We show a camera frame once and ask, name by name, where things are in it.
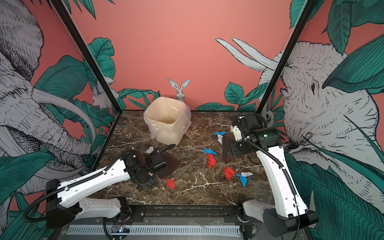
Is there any dark brown dustpan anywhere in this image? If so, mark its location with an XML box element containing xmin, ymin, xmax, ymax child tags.
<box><xmin>138</xmin><ymin>144</ymin><xmax>181</xmax><ymax>179</ymax></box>

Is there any dark brown hand brush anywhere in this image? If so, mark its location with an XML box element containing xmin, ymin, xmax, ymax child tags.
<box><xmin>222</xmin><ymin>132</ymin><xmax>232</xmax><ymax>164</ymax></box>

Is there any red paper scrap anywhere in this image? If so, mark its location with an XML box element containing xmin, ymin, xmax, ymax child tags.
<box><xmin>207</xmin><ymin>154</ymin><xmax>216</xmax><ymax>169</ymax></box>
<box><xmin>224</xmin><ymin>166</ymin><xmax>236</xmax><ymax>180</ymax></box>
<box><xmin>167</xmin><ymin>179</ymin><xmax>176</xmax><ymax>190</ymax></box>

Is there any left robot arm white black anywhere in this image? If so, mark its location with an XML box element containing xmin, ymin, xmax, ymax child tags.
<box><xmin>23</xmin><ymin>149</ymin><xmax>180</xmax><ymax>229</ymax></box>

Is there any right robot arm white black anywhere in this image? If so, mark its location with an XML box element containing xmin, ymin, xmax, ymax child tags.
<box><xmin>230</xmin><ymin>113</ymin><xmax>319</xmax><ymax>237</ymax></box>

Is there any white paper scrap left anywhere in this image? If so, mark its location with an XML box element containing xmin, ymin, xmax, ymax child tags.
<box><xmin>145</xmin><ymin>147</ymin><xmax>154</xmax><ymax>154</ymax></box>

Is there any white paper scrap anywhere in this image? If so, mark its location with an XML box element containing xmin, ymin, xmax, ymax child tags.
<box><xmin>217</xmin><ymin>135</ymin><xmax>223</xmax><ymax>146</ymax></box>
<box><xmin>241</xmin><ymin>172</ymin><xmax>254</xmax><ymax>178</ymax></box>
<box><xmin>145</xmin><ymin>147</ymin><xmax>154</xmax><ymax>154</ymax></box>

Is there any white paper scrap back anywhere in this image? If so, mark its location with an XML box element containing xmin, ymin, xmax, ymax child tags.
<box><xmin>217</xmin><ymin>135</ymin><xmax>223</xmax><ymax>146</ymax></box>

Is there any blue paper scrap back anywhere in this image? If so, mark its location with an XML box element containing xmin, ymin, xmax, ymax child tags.
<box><xmin>214</xmin><ymin>131</ymin><xmax>226</xmax><ymax>136</ymax></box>

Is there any blue paper scrap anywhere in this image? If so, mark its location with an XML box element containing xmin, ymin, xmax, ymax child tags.
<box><xmin>237</xmin><ymin>174</ymin><xmax>248</xmax><ymax>188</ymax></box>
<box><xmin>214</xmin><ymin>131</ymin><xmax>226</xmax><ymax>136</ymax></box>
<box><xmin>203</xmin><ymin>148</ymin><xmax>217</xmax><ymax>156</ymax></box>

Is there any red paper scrap front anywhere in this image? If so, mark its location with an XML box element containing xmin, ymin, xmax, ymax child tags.
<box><xmin>167</xmin><ymin>179</ymin><xmax>176</xmax><ymax>190</ymax></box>

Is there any white paper scrap front right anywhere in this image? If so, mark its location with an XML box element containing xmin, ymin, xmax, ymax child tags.
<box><xmin>241</xmin><ymin>172</ymin><xmax>254</xmax><ymax>178</ymax></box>

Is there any blue paper scrap front right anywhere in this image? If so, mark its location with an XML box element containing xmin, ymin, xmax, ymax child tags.
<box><xmin>237</xmin><ymin>174</ymin><xmax>248</xmax><ymax>188</ymax></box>

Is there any blue paper scrap centre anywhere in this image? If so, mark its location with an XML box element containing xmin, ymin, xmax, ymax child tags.
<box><xmin>203</xmin><ymin>148</ymin><xmax>217</xmax><ymax>156</ymax></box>

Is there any clear plastic bin liner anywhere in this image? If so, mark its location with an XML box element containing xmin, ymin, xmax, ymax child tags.
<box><xmin>143</xmin><ymin>96</ymin><xmax>192</xmax><ymax>142</ymax></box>

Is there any cream plastic trash bin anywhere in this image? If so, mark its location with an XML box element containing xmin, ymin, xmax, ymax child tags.
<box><xmin>143</xmin><ymin>96</ymin><xmax>190</xmax><ymax>147</ymax></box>

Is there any white perforated vent strip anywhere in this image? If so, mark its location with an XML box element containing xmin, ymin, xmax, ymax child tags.
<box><xmin>67</xmin><ymin>225</ymin><xmax>242</xmax><ymax>237</ymax></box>

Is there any small green circuit board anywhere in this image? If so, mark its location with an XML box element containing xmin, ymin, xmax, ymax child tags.
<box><xmin>111</xmin><ymin>225</ymin><xmax>131</xmax><ymax>235</ymax></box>

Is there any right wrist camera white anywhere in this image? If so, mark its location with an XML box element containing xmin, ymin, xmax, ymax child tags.
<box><xmin>231</xmin><ymin>126</ymin><xmax>243</xmax><ymax>141</ymax></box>

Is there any black front mounting rail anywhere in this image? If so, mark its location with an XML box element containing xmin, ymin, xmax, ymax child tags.
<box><xmin>50</xmin><ymin>204</ymin><xmax>314</xmax><ymax>240</ymax></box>

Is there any black left frame post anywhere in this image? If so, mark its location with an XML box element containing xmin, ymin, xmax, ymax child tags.
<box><xmin>49</xmin><ymin>0</ymin><xmax>123</xmax><ymax>114</ymax></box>

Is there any black frame post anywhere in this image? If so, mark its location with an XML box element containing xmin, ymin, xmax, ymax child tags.
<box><xmin>256</xmin><ymin>0</ymin><xmax>318</xmax><ymax>114</ymax></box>
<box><xmin>49</xmin><ymin>0</ymin><xmax>123</xmax><ymax>114</ymax></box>

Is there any black right frame post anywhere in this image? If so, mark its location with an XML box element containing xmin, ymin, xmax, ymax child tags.
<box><xmin>256</xmin><ymin>0</ymin><xmax>318</xmax><ymax>114</ymax></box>

